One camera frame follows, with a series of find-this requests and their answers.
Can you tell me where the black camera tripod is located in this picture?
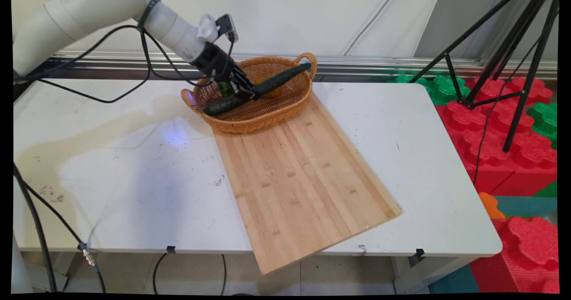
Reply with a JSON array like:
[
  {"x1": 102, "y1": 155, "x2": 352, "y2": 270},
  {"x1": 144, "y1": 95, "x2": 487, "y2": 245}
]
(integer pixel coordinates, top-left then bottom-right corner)
[{"x1": 408, "y1": 0, "x2": 560, "y2": 153}]

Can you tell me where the dark green cucumber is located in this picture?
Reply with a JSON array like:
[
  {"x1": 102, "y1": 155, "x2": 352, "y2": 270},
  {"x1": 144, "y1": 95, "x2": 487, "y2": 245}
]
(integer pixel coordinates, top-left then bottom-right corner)
[{"x1": 203, "y1": 62, "x2": 312, "y2": 116}]

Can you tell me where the teal foam mat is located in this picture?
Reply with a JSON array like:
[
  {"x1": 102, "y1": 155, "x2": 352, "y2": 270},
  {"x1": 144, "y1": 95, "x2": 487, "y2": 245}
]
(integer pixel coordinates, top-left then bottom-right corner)
[{"x1": 493, "y1": 196, "x2": 558, "y2": 218}]

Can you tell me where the thin black tripod cable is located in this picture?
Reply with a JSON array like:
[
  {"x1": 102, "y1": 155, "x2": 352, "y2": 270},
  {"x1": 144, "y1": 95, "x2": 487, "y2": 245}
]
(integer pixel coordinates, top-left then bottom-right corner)
[{"x1": 473, "y1": 37, "x2": 541, "y2": 187}]

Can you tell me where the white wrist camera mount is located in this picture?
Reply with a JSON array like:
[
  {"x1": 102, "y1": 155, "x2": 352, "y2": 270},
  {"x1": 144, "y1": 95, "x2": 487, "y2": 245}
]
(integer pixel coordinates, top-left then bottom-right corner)
[{"x1": 197, "y1": 14, "x2": 219, "y2": 43}]

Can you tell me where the aluminium rail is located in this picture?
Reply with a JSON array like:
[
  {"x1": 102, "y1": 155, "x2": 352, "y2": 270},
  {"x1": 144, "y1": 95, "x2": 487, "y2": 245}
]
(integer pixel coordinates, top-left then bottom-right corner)
[{"x1": 49, "y1": 50, "x2": 558, "y2": 81}]

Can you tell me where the bamboo cutting board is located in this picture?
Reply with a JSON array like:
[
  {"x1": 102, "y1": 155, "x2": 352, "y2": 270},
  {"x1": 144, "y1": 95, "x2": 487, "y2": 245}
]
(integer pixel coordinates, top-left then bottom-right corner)
[{"x1": 213, "y1": 90, "x2": 403, "y2": 276}]

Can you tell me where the green foam block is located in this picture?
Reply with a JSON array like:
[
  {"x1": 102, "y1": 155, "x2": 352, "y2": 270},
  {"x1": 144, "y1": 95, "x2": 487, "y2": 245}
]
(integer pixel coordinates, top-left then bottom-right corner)
[
  {"x1": 387, "y1": 74, "x2": 472, "y2": 106},
  {"x1": 526, "y1": 103, "x2": 558, "y2": 150}
]

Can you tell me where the black cable under table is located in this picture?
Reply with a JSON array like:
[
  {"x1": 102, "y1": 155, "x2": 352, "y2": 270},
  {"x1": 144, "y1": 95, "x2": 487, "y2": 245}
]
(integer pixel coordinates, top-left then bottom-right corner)
[{"x1": 153, "y1": 253, "x2": 227, "y2": 294}]

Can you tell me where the orange foam piece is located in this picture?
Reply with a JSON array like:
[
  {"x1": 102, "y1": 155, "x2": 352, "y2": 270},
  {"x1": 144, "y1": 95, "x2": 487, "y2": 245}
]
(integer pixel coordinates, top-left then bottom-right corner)
[{"x1": 479, "y1": 192, "x2": 507, "y2": 219}]

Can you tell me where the black cable with metal connector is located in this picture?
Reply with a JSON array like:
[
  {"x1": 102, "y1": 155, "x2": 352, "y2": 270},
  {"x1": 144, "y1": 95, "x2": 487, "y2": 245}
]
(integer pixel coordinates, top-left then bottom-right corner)
[{"x1": 12, "y1": 163, "x2": 107, "y2": 294}]

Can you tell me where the large red foam block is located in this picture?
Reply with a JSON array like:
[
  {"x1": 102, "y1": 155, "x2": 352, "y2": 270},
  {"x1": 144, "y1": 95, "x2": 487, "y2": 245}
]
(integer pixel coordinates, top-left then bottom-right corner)
[{"x1": 435, "y1": 77, "x2": 558, "y2": 197}]

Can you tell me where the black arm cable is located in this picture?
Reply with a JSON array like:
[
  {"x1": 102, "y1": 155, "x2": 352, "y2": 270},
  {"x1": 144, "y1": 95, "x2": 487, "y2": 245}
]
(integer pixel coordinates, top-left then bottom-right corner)
[{"x1": 13, "y1": 6, "x2": 235, "y2": 104}]

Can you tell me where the woven wicker basket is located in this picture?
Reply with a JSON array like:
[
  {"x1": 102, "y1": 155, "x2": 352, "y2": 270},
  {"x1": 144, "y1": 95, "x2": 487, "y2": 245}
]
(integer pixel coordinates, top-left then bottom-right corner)
[{"x1": 181, "y1": 53, "x2": 318, "y2": 134}]

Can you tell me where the black tray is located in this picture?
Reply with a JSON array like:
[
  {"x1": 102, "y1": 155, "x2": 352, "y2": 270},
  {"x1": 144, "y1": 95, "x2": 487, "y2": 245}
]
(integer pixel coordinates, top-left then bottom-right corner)
[{"x1": 12, "y1": 74, "x2": 47, "y2": 101}]

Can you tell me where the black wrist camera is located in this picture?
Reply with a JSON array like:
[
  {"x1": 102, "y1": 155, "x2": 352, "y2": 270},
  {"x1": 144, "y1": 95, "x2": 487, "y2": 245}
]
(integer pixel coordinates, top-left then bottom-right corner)
[{"x1": 215, "y1": 14, "x2": 239, "y2": 43}]

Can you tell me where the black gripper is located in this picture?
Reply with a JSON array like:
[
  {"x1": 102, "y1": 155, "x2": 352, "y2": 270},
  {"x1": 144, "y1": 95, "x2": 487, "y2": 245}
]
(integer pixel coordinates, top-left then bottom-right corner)
[{"x1": 191, "y1": 43, "x2": 261, "y2": 102}]

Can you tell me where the yellow bell pepper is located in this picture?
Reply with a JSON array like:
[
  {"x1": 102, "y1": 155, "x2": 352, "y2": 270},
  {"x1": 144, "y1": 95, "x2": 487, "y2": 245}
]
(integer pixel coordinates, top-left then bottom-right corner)
[{"x1": 253, "y1": 78, "x2": 283, "y2": 99}]

